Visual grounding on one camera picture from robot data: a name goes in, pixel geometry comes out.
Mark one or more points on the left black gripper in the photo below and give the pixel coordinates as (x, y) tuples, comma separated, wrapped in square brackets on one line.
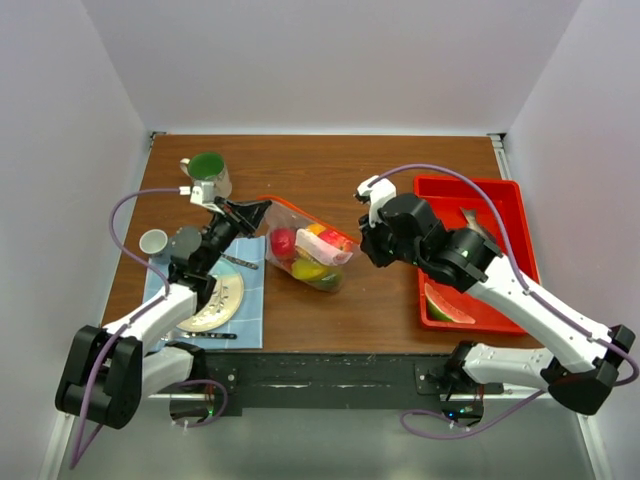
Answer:
[(243, 216)]

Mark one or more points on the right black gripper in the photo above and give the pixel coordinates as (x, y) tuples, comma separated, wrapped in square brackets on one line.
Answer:
[(370, 241)]

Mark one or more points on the red pomegranate fruit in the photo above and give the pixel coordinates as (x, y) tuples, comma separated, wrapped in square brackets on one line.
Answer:
[(282, 243)]

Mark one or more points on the orange peach fruit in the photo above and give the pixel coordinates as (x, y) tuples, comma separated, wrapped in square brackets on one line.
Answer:
[(315, 229)]

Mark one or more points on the clear zip top bag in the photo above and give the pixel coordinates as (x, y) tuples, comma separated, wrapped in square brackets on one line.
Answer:
[(284, 214)]

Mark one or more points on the yellow star fruit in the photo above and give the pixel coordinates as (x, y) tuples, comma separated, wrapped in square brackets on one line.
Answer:
[(307, 270)]

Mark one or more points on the red apple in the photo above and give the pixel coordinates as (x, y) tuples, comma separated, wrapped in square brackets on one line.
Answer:
[(336, 240)]

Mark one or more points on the yellow green mango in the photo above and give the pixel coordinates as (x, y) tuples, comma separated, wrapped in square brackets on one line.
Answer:
[(331, 282)]

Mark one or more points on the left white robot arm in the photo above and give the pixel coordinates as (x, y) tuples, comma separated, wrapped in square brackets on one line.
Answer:
[(109, 371)]

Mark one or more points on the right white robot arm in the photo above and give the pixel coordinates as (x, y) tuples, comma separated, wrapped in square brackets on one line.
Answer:
[(578, 360)]

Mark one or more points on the metal spoon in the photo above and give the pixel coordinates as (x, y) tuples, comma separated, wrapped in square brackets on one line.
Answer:
[(241, 262)]

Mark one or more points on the green floral mug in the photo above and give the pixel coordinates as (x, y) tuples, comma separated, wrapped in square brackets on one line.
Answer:
[(208, 166)]

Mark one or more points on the grey toy fish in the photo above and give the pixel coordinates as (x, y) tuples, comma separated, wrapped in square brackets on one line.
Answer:
[(472, 222)]

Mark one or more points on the watermelon slice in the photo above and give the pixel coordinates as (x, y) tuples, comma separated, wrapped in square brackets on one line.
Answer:
[(439, 309)]

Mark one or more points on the cream ceramic plate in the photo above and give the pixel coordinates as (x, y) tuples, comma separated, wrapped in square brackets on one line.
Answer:
[(224, 302)]

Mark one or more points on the blue grey small cup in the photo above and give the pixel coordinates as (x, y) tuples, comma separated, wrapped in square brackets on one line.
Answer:
[(167, 252)]

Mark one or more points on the small white cup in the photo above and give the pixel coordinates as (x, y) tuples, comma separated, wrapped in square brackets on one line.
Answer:
[(154, 243)]

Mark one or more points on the blue placemat cloth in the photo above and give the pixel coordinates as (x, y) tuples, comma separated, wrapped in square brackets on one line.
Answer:
[(247, 322)]

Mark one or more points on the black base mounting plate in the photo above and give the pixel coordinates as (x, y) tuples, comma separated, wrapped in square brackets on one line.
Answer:
[(359, 381)]

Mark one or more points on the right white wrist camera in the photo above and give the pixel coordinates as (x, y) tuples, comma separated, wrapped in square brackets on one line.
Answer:
[(375, 191)]

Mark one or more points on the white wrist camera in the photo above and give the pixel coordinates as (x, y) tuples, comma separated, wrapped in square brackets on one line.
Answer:
[(203, 193), (375, 191)]

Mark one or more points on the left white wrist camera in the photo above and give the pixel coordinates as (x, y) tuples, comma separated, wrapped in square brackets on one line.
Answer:
[(203, 193)]

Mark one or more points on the black handled knife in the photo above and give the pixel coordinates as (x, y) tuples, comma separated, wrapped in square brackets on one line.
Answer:
[(206, 335)]

